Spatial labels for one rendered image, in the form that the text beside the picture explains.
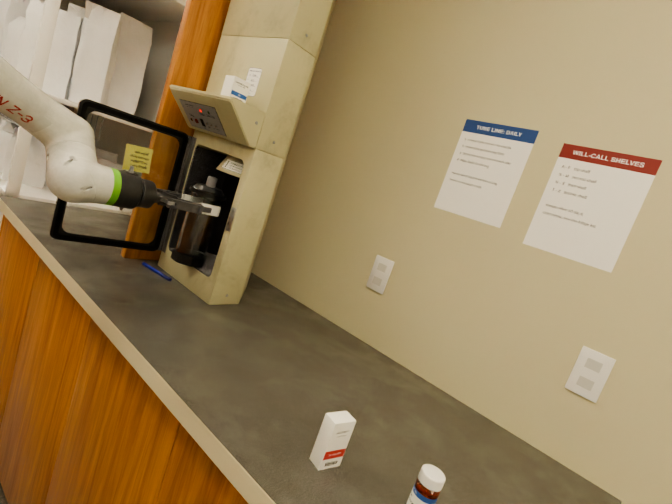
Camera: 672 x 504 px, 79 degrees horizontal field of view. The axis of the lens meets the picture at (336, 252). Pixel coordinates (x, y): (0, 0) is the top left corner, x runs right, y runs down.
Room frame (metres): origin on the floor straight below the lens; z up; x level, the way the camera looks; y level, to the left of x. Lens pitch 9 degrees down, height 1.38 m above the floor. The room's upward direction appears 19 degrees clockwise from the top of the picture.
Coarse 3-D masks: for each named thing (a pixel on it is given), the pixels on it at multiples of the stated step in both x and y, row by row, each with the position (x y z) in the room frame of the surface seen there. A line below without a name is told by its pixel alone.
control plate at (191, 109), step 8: (184, 104) 1.22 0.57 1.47; (192, 104) 1.19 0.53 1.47; (200, 104) 1.16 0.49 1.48; (192, 112) 1.22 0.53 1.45; (200, 112) 1.18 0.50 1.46; (216, 112) 1.12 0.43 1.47; (208, 120) 1.18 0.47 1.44; (216, 120) 1.15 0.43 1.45; (200, 128) 1.25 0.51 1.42; (208, 128) 1.21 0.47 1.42; (216, 128) 1.17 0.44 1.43
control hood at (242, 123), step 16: (176, 96) 1.23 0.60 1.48; (192, 96) 1.16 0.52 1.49; (208, 96) 1.10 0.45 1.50; (224, 96) 1.06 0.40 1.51; (224, 112) 1.09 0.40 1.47; (240, 112) 1.07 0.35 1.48; (256, 112) 1.11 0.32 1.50; (192, 128) 1.29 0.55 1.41; (224, 128) 1.15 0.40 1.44; (240, 128) 1.09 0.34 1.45; (256, 128) 1.12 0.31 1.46
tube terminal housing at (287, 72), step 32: (224, 64) 1.28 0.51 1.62; (256, 64) 1.19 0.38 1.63; (288, 64) 1.15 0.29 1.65; (256, 96) 1.17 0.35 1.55; (288, 96) 1.18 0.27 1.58; (288, 128) 1.21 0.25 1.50; (256, 160) 1.14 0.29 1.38; (256, 192) 1.17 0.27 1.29; (256, 224) 1.20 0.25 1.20; (160, 256) 1.32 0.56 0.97; (224, 256) 1.13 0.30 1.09; (192, 288) 1.19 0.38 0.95; (224, 288) 1.16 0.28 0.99
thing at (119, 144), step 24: (96, 120) 1.12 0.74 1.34; (120, 120) 1.16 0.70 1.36; (96, 144) 1.12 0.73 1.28; (120, 144) 1.17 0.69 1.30; (144, 144) 1.21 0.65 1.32; (168, 144) 1.26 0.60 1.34; (120, 168) 1.18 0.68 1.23; (144, 168) 1.22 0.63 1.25; (168, 168) 1.27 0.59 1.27; (72, 216) 1.11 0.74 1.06; (96, 216) 1.16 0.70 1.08; (120, 216) 1.20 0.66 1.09; (144, 216) 1.25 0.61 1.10; (144, 240) 1.26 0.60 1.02
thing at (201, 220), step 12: (192, 192) 1.17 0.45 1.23; (204, 192) 1.15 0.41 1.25; (216, 204) 1.18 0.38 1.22; (192, 216) 1.16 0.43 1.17; (204, 216) 1.16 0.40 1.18; (192, 228) 1.16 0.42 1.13; (204, 228) 1.17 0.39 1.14; (180, 240) 1.16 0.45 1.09; (192, 240) 1.16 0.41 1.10; (204, 240) 1.18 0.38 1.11; (180, 252) 1.16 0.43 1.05; (192, 252) 1.16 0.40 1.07; (204, 252) 1.19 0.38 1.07
